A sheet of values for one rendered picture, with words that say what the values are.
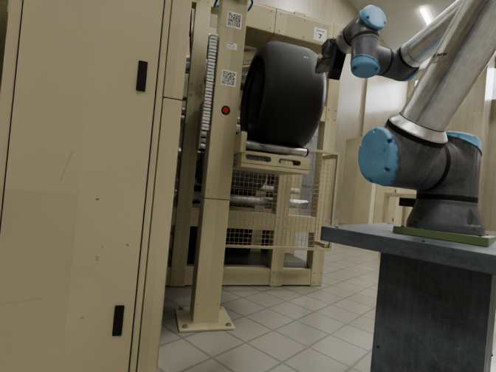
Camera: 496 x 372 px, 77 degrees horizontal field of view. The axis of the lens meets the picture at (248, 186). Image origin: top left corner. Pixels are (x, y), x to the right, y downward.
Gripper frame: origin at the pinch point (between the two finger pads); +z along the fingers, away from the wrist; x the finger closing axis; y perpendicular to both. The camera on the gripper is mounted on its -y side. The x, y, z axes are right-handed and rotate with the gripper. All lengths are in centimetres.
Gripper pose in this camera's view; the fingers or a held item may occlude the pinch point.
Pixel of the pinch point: (317, 72)
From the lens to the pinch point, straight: 147.9
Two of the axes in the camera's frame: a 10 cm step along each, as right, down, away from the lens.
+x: -9.5, -0.9, -3.0
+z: -3.1, 1.2, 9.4
